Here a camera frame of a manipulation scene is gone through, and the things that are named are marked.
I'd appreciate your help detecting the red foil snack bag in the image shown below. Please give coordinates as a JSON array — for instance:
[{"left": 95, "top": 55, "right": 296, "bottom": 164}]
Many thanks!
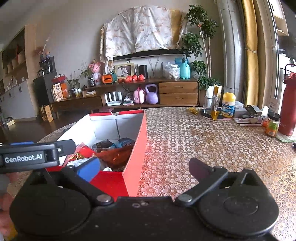
[{"left": 66, "top": 145, "right": 96, "bottom": 162}]

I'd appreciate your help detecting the black snack packet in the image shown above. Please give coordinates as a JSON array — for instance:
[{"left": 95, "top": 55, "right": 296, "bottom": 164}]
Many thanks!
[{"left": 91, "top": 140, "right": 116, "bottom": 153}]

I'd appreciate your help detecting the brown foil snack bag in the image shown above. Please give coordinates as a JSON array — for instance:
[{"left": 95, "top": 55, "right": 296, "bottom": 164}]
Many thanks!
[{"left": 96, "top": 146, "right": 133, "bottom": 171}]

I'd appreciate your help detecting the blue snack packet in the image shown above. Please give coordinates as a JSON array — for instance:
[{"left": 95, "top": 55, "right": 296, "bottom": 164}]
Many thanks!
[{"left": 115, "top": 138, "right": 135, "bottom": 148}]

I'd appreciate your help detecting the red white cardboard box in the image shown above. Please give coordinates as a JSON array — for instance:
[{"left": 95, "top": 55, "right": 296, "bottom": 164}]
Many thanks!
[{"left": 48, "top": 110, "right": 147, "bottom": 199}]

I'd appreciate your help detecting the person's left hand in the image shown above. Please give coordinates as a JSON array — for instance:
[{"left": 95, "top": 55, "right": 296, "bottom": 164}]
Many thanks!
[{"left": 0, "top": 171, "right": 26, "bottom": 241}]

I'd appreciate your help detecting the stack of books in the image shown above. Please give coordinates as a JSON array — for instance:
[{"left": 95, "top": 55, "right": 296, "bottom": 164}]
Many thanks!
[{"left": 233, "top": 105, "right": 267, "bottom": 126}]

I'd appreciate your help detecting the clear drinking glass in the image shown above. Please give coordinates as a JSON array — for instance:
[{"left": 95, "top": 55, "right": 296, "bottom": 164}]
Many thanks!
[{"left": 203, "top": 95, "right": 216, "bottom": 115}]

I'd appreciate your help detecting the white router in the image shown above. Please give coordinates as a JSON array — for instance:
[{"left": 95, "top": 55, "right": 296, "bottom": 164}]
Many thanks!
[{"left": 104, "top": 91, "right": 123, "bottom": 106}]

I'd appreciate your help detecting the yellow lid supplement bottle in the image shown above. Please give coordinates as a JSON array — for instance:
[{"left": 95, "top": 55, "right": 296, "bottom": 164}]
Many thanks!
[{"left": 221, "top": 92, "right": 236, "bottom": 118}]

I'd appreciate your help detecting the glass jar black lid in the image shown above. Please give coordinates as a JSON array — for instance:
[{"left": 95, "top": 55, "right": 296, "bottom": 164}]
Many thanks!
[{"left": 265, "top": 111, "right": 280, "bottom": 137}]

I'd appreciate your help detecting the green woven coaster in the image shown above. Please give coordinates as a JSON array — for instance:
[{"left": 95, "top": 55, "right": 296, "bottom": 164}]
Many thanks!
[{"left": 276, "top": 133, "right": 295, "bottom": 143}]

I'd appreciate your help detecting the wooden tv cabinet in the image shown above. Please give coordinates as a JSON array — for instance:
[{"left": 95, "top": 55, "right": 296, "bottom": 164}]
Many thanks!
[{"left": 50, "top": 78, "right": 199, "bottom": 113}]

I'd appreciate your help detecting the pink toy backpack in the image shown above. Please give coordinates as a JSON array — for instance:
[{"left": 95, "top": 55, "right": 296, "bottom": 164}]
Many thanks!
[{"left": 133, "top": 87, "right": 145, "bottom": 104}]

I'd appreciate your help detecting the black coffee machine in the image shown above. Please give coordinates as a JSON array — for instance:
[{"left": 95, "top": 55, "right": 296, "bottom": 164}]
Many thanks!
[{"left": 38, "top": 57, "right": 56, "bottom": 77}]

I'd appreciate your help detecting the orange retro radio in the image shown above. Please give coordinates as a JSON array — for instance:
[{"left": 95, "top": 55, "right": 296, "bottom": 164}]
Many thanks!
[{"left": 102, "top": 74, "right": 113, "bottom": 84}]

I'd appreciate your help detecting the red thermos bottle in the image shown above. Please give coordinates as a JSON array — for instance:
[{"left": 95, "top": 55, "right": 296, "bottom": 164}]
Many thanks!
[{"left": 278, "top": 64, "right": 296, "bottom": 136}]

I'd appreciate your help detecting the purple kettlebell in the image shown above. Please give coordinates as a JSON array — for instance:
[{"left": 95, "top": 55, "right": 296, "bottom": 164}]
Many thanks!
[{"left": 145, "top": 84, "right": 159, "bottom": 104}]

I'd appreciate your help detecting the pink flower doll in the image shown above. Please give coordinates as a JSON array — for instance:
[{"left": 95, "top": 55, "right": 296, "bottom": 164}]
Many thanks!
[{"left": 89, "top": 60, "right": 102, "bottom": 82}]

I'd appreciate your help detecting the framed photo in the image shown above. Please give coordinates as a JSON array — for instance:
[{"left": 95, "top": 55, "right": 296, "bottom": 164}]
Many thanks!
[{"left": 114, "top": 63, "right": 135, "bottom": 79}]

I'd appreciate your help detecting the teal spray bottle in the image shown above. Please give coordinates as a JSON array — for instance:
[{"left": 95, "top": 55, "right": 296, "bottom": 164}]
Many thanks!
[{"left": 175, "top": 57, "right": 190, "bottom": 79}]

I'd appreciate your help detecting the clear plastic bag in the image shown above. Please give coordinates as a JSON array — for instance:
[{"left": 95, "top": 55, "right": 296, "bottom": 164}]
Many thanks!
[{"left": 162, "top": 62, "right": 180, "bottom": 80}]

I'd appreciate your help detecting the black speaker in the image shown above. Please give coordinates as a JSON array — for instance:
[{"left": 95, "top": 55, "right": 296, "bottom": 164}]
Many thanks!
[{"left": 138, "top": 65, "right": 148, "bottom": 79}]

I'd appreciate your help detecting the green potted tree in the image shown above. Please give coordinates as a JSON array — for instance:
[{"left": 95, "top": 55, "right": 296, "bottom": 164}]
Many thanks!
[{"left": 180, "top": 4, "right": 221, "bottom": 91}]

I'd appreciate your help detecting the white standing air conditioner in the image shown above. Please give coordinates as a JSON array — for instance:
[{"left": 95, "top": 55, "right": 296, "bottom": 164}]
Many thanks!
[{"left": 216, "top": 1, "right": 245, "bottom": 101}]

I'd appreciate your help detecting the cloth covered television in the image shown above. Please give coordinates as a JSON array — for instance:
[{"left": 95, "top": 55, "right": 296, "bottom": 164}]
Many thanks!
[{"left": 99, "top": 5, "right": 188, "bottom": 62}]

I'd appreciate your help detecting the yellow curtain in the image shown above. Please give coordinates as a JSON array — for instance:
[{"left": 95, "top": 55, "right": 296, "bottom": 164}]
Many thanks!
[{"left": 242, "top": 0, "right": 259, "bottom": 105}]

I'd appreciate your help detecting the wooden wall shelf unit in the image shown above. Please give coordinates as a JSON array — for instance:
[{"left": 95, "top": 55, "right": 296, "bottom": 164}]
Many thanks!
[{"left": 1, "top": 25, "right": 39, "bottom": 121}]

